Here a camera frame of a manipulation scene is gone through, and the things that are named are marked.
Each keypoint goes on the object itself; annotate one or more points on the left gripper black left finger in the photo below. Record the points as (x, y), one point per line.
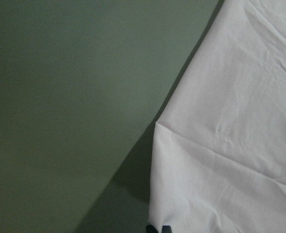
(151, 229)

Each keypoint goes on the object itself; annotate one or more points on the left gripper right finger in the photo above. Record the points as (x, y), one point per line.
(166, 229)

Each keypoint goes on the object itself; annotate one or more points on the pink Snoopy t-shirt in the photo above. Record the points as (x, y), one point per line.
(219, 147)

